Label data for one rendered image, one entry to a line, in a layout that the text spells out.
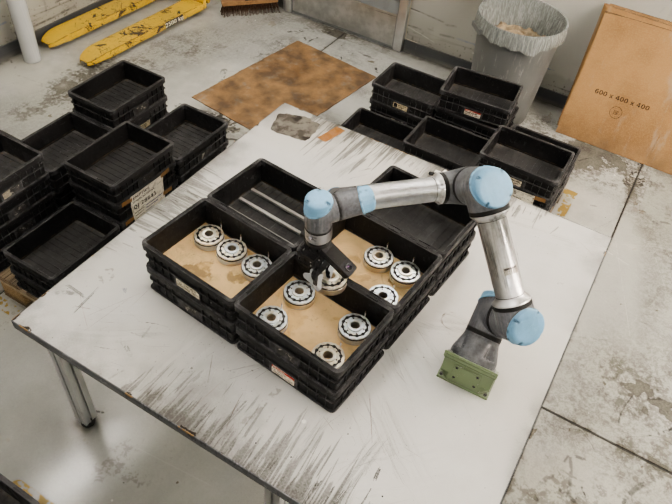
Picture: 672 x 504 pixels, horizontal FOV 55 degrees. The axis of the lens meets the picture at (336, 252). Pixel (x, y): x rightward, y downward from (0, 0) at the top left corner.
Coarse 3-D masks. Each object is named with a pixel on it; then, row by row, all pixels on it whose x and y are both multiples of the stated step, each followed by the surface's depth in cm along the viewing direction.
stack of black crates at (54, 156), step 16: (48, 128) 320; (64, 128) 329; (80, 128) 332; (96, 128) 324; (32, 144) 315; (48, 144) 324; (64, 144) 327; (80, 144) 328; (48, 160) 317; (64, 176) 305; (64, 192) 310
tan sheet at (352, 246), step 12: (336, 240) 230; (348, 240) 231; (360, 240) 231; (348, 252) 227; (360, 252) 227; (360, 264) 223; (360, 276) 219; (372, 276) 220; (384, 276) 220; (420, 276) 222; (396, 288) 217
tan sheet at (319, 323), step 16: (272, 304) 208; (320, 304) 209; (336, 304) 210; (288, 320) 204; (304, 320) 204; (320, 320) 205; (336, 320) 205; (288, 336) 200; (304, 336) 200; (320, 336) 201; (336, 336) 201; (352, 352) 197
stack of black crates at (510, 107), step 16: (448, 80) 356; (464, 80) 371; (480, 80) 367; (496, 80) 362; (448, 96) 349; (464, 96) 346; (480, 96) 367; (496, 96) 368; (512, 96) 364; (448, 112) 356; (464, 112) 352; (480, 112) 348; (496, 112) 344; (512, 112) 358; (464, 128) 358; (480, 128) 353; (496, 128) 367
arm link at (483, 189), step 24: (480, 168) 180; (456, 192) 188; (480, 192) 177; (504, 192) 179; (480, 216) 181; (504, 216) 183; (504, 240) 183; (504, 264) 184; (504, 288) 186; (504, 312) 187; (528, 312) 185; (504, 336) 191; (528, 336) 187
